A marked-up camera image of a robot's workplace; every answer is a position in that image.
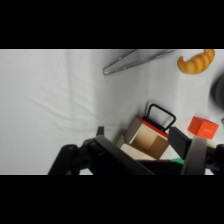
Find green block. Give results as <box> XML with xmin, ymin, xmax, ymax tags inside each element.
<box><xmin>170</xmin><ymin>157</ymin><xmax>186</xmax><ymax>165</ymax></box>

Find metal kitchen tongs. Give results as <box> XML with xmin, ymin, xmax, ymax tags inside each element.
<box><xmin>102</xmin><ymin>49</ymin><xmax>177</xmax><ymax>76</ymax></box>

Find dark round bowl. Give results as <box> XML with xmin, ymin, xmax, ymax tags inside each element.
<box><xmin>209</xmin><ymin>72</ymin><xmax>224</xmax><ymax>112</ymax></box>

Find orange cube block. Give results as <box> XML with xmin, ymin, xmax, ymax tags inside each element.
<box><xmin>187</xmin><ymin>116</ymin><xmax>220</xmax><ymax>140</ymax></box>

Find light wooden drawer cabinet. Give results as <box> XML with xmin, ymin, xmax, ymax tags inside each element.
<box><xmin>113</xmin><ymin>129</ymin><xmax>186</xmax><ymax>165</ymax></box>

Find toy croissant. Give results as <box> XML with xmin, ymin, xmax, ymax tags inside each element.
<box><xmin>176</xmin><ymin>49</ymin><xmax>216</xmax><ymax>74</ymax></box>

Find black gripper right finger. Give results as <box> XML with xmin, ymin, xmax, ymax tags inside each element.
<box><xmin>168</xmin><ymin>126</ymin><xmax>208</xmax><ymax>176</ymax></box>

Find wooden drawer with red front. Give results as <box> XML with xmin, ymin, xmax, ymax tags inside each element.
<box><xmin>127</xmin><ymin>103</ymin><xmax>177</xmax><ymax>160</ymax></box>

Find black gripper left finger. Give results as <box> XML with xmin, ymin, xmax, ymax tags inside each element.
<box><xmin>47</xmin><ymin>125</ymin><xmax>156</xmax><ymax>176</ymax></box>

